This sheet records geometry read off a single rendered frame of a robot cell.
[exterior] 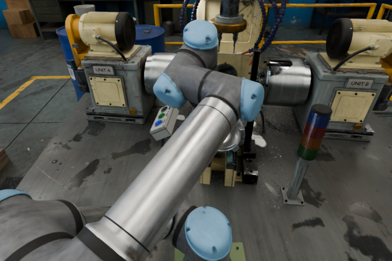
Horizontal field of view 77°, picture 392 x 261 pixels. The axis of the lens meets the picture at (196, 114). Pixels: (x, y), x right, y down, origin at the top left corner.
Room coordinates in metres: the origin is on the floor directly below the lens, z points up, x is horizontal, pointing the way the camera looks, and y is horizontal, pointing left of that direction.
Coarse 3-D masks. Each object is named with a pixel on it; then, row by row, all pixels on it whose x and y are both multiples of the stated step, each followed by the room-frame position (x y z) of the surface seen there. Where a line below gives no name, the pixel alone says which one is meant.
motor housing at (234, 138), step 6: (234, 126) 0.87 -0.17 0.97; (240, 126) 0.76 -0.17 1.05; (234, 132) 0.83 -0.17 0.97; (240, 132) 0.74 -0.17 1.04; (228, 138) 0.81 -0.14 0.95; (234, 138) 0.79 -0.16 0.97; (240, 138) 0.74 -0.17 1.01; (222, 144) 0.78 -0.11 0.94; (228, 144) 0.77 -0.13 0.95; (234, 144) 0.75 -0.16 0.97; (240, 144) 0.74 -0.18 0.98; (222, 150) 0.75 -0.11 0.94; (228, 150) 0.74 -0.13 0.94
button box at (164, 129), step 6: (168, 108) 0.85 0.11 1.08; (174, 108) 0.87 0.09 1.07; (168, 114) 0.80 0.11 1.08; (174, 114) 0.84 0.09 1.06; (156, 120) 0.80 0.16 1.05; (162, 120) 0.78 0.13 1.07; (168, 120) 0.77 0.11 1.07; (174, 120) 0.81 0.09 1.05; (156, 126) 0.75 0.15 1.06; (162, 126) 0.73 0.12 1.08; (168, 126) 0.74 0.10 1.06; (150, 132) 0.73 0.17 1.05; (156, 132) 0.73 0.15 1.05; (162, 132) 0.73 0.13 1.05; (168, 132) 0.72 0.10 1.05; (156, 138) 0.73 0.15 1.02; (162, 138) 0.73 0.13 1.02
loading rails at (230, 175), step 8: (232, 152) 0.76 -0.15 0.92; (240, 152) 0.87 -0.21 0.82; (216, 160) 0.79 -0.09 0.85; (224, 160) 0.79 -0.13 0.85; (232, 160) 0.71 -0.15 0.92; (208, 168) 0.69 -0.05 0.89; (216, 168) 0.77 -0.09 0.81; (224, 168) 0.76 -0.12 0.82; (232, 168) 0.68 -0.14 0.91; (208, 176) 0.69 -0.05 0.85; (232, 176) 0.68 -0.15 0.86; (240, 176) 0.72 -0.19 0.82; (232, 184) 0.68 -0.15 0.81
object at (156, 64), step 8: (152, 56) 1.22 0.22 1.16; (160, 56) 1.22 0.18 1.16; (168, 56) 1.22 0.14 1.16; (152, 64) 1.17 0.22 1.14; (160, 64) 1.17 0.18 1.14; (168, 64) 1.17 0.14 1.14; (152, 72) 1.14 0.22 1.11; (160, 72) 1.14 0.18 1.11; (152, 80) 1.13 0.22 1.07; (152, 88) 1.13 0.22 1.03
